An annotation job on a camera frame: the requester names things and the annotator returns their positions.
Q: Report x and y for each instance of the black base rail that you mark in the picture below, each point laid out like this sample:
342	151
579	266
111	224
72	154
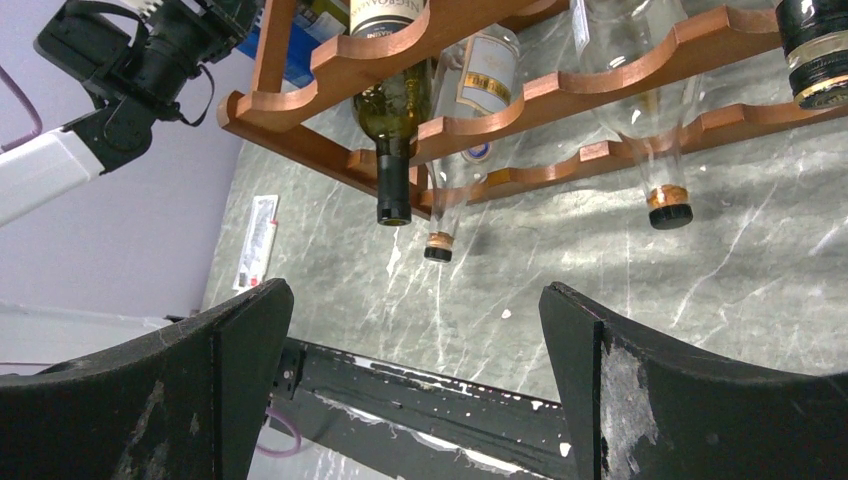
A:
409	423

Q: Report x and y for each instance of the wooden wine rack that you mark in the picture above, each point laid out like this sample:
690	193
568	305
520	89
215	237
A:
345	66

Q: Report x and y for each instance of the white printed card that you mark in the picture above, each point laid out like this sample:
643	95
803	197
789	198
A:
256	249

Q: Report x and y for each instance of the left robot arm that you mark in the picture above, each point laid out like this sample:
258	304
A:
132	58

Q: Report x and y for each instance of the clear bottle orange label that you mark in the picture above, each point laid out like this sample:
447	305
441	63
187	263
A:
814	41

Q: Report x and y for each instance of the dark wine bottle white label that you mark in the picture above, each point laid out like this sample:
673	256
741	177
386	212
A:
390	111

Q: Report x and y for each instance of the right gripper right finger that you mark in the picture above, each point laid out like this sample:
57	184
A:
641	404

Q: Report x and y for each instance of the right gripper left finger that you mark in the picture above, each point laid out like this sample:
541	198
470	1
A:
186	401

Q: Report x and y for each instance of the clear bottle rack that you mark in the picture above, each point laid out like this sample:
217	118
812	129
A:
475	77
613	34

